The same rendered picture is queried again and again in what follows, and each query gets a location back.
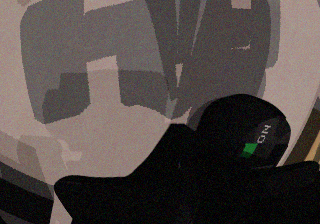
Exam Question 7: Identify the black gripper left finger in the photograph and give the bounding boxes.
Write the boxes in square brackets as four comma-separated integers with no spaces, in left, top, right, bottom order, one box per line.
[53,124,180,224]

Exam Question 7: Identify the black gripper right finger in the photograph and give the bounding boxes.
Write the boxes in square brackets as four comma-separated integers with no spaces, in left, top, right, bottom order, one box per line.
[177,123,320,224]

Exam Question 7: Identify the dark grey switch panel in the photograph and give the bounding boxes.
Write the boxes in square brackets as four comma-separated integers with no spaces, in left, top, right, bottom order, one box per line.
[175,93,291,224]

